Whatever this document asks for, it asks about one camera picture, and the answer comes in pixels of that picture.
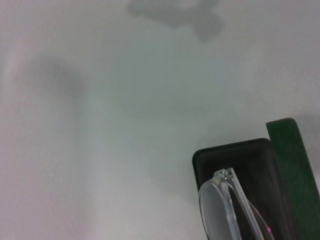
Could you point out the clear white glasses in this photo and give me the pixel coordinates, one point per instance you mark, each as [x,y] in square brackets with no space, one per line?
[226,175]

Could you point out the green glasses case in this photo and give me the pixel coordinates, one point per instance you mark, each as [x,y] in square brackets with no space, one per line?
[287,155]

